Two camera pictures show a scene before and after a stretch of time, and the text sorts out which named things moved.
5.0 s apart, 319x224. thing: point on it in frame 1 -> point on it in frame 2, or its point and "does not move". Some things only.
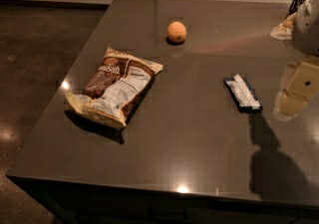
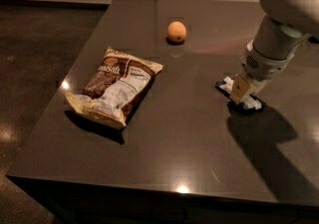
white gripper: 307,30 -> 264,68
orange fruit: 176,31 does not move
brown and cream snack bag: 117,89 does not move
